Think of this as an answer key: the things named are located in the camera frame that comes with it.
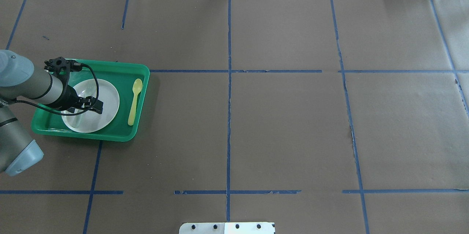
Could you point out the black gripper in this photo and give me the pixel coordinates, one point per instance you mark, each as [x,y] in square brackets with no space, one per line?
[68,98]

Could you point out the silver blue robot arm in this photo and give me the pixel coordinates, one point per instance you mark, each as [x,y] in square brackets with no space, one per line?
[47,89]

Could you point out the white round plate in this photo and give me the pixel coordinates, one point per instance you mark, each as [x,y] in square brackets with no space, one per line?
[92,121]

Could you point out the green plastic tray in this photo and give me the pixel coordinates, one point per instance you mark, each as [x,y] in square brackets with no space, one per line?
[122,76]

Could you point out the yellow plastic spoon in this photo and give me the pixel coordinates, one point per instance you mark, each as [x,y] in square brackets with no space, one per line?
[136,89]

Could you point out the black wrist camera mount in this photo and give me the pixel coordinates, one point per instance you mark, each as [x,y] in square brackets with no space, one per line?
[62,68]

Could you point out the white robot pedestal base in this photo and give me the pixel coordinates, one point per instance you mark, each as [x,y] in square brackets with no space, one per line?
[228,228]

